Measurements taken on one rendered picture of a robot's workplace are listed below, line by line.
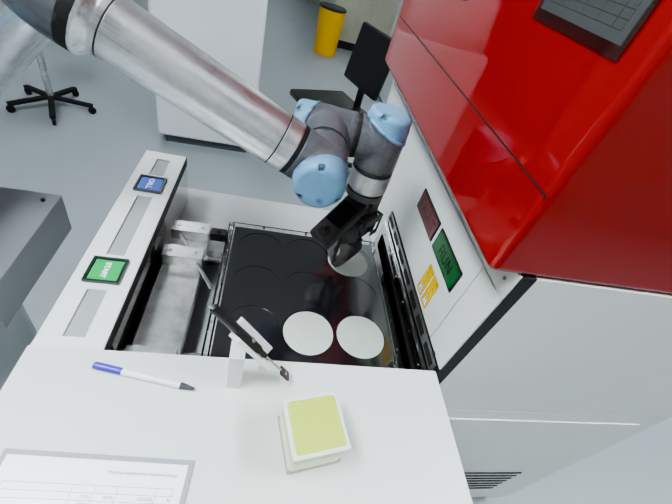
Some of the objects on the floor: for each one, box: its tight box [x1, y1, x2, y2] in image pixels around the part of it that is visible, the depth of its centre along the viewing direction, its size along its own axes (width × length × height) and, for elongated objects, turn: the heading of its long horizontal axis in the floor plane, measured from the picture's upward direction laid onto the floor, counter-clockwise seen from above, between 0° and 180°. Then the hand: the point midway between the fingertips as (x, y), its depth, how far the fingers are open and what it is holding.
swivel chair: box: [290, 21, 391, 168], centre depth 258 cm, size 63×63×100 cm
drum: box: [314, 2, 347, 57], centre depth 493 cm, size 36×36×57 cm
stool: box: [6, 52, 96, 125], centre depth 241 cm, size 51×48×60 cm
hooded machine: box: [148, 0, 268, 153], centre depth 246 cm, size 79×68×150 cm
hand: (333, 263), depth 82 cm, fingers closed
